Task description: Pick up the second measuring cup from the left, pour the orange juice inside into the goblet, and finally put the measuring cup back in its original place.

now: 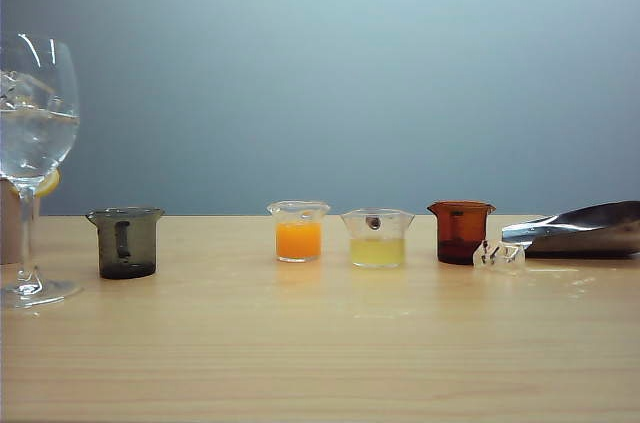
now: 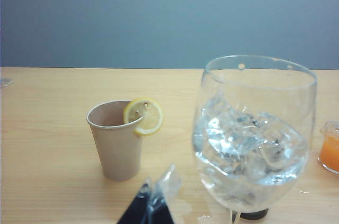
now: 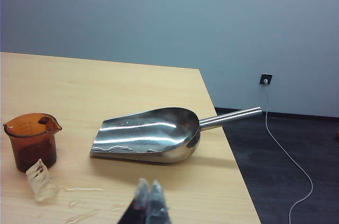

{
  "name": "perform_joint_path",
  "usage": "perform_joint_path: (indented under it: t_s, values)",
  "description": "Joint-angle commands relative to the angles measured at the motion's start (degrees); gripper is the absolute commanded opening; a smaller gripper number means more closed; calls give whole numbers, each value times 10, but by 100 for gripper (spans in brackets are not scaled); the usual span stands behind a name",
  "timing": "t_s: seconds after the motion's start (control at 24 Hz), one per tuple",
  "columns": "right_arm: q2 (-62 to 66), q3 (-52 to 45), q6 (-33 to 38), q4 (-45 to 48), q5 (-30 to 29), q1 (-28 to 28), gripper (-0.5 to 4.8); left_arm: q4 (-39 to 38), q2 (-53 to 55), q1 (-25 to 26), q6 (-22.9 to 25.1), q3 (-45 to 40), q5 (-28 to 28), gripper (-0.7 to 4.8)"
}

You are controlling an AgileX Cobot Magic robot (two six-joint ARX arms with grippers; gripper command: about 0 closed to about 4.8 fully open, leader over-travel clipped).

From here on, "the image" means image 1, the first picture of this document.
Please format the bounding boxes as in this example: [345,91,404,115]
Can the clear measuring cup orange juice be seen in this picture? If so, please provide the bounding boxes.
[266,200,332,264]

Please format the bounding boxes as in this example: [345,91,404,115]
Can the clear measuring cup yellow juice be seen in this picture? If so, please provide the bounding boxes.
[340,207,416,270]

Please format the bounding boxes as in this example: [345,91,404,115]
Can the amber brown measuring cup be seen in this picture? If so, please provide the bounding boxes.
[427,200,497,265]

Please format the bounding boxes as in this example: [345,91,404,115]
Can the smoky grey measuring cup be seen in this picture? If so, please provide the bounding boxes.
[84,206,166,280]

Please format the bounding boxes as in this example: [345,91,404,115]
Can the yellow lemon slice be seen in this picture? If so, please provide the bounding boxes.
[34,167,62,198]

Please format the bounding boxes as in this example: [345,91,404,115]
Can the stainless steel ice scoop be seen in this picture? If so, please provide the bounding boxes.
[501,200,640,259]

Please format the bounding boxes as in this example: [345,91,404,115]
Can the clear stemmed wine glass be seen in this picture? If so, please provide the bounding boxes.
[0,32,84,312]

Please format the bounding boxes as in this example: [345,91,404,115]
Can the beige cylindrical block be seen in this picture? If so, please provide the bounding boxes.
[0,177,24,265]

